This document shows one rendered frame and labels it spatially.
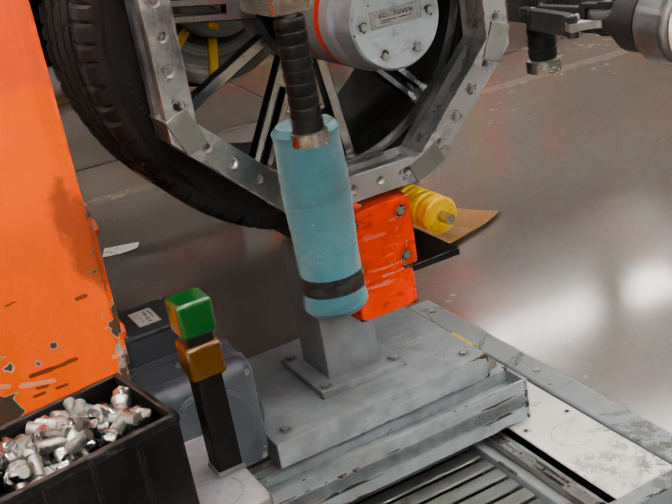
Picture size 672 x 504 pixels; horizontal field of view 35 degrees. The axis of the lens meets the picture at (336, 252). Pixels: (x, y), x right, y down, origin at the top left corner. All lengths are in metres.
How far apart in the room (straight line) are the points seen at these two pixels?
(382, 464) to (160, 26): 0.78
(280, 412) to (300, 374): 0.10
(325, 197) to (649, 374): 1.00
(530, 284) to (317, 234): 1.26
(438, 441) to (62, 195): 0.84
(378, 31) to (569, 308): 1.24
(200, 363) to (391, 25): 0.49
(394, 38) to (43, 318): 0.54
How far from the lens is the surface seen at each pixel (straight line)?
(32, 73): 1.16
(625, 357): 2.22
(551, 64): 1.38
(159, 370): 1.55
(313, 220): 1.35
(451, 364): 1.79
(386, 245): 1.55
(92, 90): 1.45
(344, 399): 1.73
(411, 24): 1.35
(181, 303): 1.10
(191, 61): 1.88
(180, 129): 1.38
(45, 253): 1.20
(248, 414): 1.54
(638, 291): 2.49
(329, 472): 1.68
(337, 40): 1.35
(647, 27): 1.18
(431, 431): 1.76
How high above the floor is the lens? 1.09
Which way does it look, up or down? 22 degrees down
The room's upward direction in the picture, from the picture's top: 10 degrees counter-clockwise
